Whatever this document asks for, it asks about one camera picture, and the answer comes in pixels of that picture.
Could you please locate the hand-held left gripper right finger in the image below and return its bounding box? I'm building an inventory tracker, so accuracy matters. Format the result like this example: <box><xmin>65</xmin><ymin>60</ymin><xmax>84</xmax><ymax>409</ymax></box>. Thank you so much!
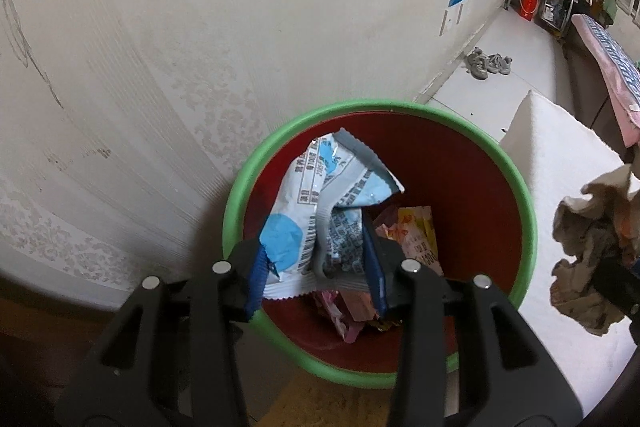
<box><xmin>361</xmin><ymin>209</ymin><xmax>583</xmax><ymax>427</ymax></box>

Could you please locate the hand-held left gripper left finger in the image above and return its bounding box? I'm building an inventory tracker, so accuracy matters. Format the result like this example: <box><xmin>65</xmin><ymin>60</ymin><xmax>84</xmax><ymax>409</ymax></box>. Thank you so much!
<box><xmin>55</xmin><ymin>239</ymin><xmax>266</xmax><ymax>427</ymax></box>

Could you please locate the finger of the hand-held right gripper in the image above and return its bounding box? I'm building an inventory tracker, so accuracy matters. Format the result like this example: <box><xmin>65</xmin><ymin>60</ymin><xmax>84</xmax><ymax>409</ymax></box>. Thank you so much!
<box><xmin>592</xmin><ymin>252</ymin><xmax>640</xmax><ymax>323</ymax></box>

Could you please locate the brown wrapper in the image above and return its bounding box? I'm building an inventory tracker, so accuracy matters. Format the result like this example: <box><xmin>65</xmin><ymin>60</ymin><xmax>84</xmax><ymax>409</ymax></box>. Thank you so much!
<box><xmin>550</xmin><ymin>162</ymin><xmax>640</xmax><ymax>338</ymax></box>

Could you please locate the orange snack wrapper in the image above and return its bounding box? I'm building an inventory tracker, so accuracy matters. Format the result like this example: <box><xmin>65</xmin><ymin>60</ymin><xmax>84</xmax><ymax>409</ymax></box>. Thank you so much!
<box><xmin>375</xmin><ymin>205</ymin><xmax>445</xmax><ymax>278</ymax></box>

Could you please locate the pink snack bag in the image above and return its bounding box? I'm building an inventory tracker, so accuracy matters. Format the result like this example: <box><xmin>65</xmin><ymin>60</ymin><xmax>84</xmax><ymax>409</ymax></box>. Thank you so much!
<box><xmin>310</xmin><ymin>289</ymin><xmax>401</xmax><ymax>343</ymax></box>

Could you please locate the white and light blue wrapper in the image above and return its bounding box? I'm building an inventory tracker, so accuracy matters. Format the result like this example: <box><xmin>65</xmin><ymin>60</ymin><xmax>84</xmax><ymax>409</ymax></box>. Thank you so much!
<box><xmin>260</xmin><ymin>127</ymin><xmax>406</xmax><ymax>303</ymax></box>

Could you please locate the red bin with green rim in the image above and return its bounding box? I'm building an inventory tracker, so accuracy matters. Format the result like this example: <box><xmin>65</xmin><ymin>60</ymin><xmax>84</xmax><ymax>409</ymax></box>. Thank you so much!
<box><xmin>222</xmin><ymin>98</ymin><xmax>537</xmax><ymax>389</ymax></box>

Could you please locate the tan fleece cloth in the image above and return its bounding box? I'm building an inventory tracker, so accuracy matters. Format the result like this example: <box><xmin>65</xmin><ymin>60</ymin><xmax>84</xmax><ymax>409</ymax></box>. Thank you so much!
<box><xmin>245</xmin><ymin>372</ymin><xmax>406</xmax><ymax>427</ymax></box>

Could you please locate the pink bedsheet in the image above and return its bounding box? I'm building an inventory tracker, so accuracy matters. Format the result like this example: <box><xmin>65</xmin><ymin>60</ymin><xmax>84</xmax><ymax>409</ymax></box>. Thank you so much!
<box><xmin>600</xmin><ymin>57</ymin><xmax>640</xmax><ymax>128</ymax></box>

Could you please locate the grey sneaker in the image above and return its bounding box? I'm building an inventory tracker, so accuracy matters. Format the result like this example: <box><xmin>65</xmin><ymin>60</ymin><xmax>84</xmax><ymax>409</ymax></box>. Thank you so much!
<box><xmin>487</xmin><ymin>53</ymin><xmax>512</xmax><ymax>75</ymax></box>
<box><xmin>465</xmin><ymin>48</ymin><xmax>490</xmax><ymax>80</ymax></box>

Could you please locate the bed with pink blanket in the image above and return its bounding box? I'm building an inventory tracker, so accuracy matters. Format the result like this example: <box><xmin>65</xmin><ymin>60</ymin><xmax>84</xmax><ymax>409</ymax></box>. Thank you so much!
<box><xmin>572</xmin><ymin>13</ymin><xmax>640</xmax><ymax>108</ymax></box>

